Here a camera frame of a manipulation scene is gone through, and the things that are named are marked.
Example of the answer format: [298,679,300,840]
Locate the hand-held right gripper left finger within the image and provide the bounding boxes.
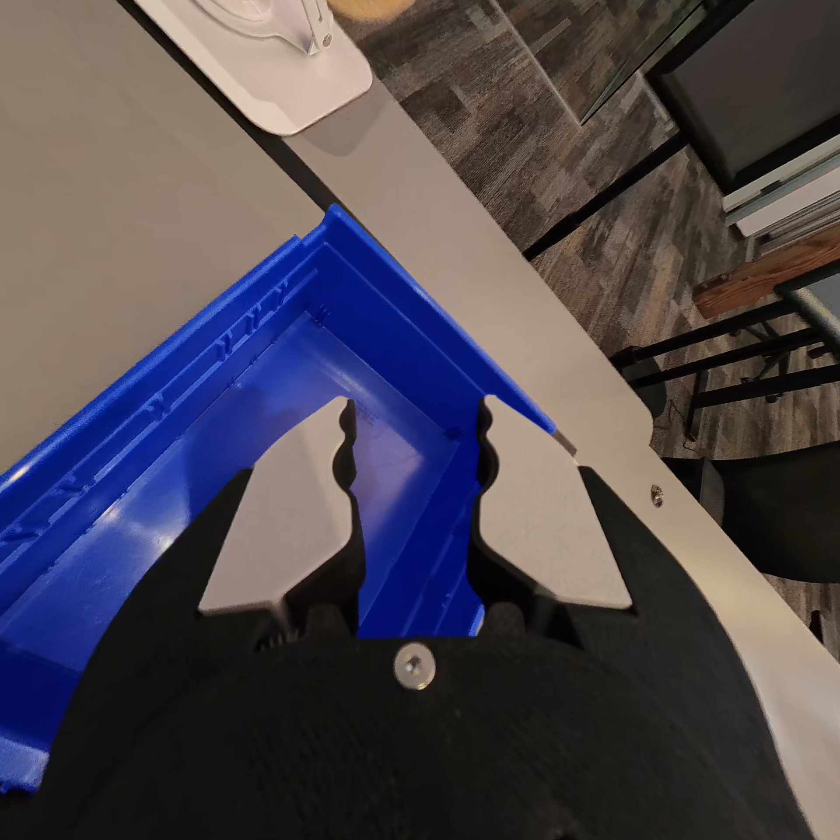
[198,395,366,637]

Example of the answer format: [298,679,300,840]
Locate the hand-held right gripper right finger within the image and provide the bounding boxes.
[467,395,634,631]

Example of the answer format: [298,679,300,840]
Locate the blue plastic bin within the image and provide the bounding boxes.
[0,203,559,798]

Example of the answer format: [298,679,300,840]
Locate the black office chair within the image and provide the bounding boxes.
[663,441,840,583]

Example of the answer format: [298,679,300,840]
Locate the white stacked panels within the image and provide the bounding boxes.
[722,154,840,240]

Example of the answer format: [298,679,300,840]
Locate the glass partition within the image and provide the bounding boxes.
[486,0,716,127]

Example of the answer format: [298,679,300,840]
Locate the dark cabinet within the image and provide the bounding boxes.
[646,0,840,196]

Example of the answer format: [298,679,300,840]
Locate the wooden bench black frame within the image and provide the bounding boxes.
[610,243,840,442]

